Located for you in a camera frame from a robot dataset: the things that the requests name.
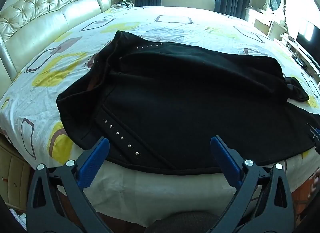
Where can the flat screen television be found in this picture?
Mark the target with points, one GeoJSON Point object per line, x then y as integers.
{"type": "Point", "coordinates": [310, 37]}

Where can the patterned white bed sheet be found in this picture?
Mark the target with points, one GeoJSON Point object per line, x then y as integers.
{"type": "Point", "coordinates": [62, 65]}

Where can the cream bedside cabinet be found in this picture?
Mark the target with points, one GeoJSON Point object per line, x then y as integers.
{"type": "Point", "coordinates": [13, 173]}

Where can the white dressing table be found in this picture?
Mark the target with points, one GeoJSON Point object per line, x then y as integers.
{"type": "Point", "coordinates": [262, 20]}

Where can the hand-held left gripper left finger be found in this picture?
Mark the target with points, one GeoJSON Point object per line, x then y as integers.
{"type": "Point", "coordinates": [93, 165]}

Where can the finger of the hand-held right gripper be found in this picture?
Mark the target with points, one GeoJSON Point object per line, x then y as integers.
{"type": "Point", "coordinates": [315, 136]}

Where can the orange patterned cloth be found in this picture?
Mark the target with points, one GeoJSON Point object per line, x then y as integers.
{"type": "Point", "coordinates": [310, 188]}

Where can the white television stand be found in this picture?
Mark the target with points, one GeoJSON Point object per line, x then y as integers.
{"type": "Point", "coordinates": [297, 52]}

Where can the cream tufted leather headboard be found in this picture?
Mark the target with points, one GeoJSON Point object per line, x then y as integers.
{"type": "Point", "coordinates": [37, 22]}

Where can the black studded pants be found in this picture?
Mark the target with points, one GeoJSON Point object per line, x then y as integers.
{"type": "Point", "coordinates": [175, 103]}

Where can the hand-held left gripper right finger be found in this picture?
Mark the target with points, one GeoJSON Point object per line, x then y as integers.
{"type": "Point", "coordinates": [226, 160]}

